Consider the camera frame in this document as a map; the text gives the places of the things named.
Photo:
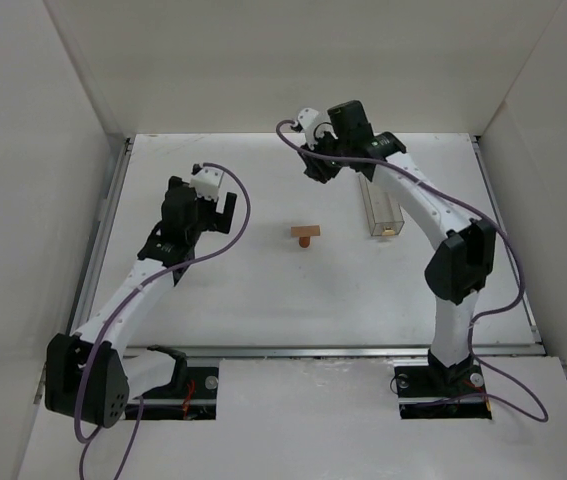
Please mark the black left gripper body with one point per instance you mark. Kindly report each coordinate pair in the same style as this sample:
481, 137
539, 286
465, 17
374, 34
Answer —
218, 216

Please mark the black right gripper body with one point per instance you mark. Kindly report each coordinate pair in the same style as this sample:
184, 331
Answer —
316, 163

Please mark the light engraved wood block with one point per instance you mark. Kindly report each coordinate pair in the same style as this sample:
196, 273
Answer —
305, 231

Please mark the clear plastic box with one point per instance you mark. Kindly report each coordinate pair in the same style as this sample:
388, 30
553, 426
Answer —
383, 213

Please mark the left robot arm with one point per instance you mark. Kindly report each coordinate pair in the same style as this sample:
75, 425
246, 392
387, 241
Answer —
87, 376

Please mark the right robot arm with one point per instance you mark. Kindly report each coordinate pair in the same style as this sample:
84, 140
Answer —
463, 246

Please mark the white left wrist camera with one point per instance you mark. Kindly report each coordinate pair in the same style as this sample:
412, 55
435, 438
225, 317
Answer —
206, 182

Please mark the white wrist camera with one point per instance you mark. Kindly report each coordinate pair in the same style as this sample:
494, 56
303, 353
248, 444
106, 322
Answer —
313, 124
206, 182

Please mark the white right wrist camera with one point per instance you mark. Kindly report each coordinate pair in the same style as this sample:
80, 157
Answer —
313, 124

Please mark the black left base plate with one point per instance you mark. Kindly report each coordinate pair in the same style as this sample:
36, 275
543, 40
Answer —
193, 400

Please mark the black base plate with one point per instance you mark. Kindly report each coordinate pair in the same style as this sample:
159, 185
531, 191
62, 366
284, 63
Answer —
193, 400
422, 395

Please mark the aluminium table edge rail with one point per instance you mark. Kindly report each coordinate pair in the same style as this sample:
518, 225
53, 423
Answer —
512, 259

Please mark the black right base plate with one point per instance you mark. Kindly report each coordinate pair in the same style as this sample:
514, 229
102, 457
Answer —
422, 395

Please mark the front aluminium rail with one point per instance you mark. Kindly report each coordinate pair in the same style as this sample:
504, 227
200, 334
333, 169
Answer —
322, 352

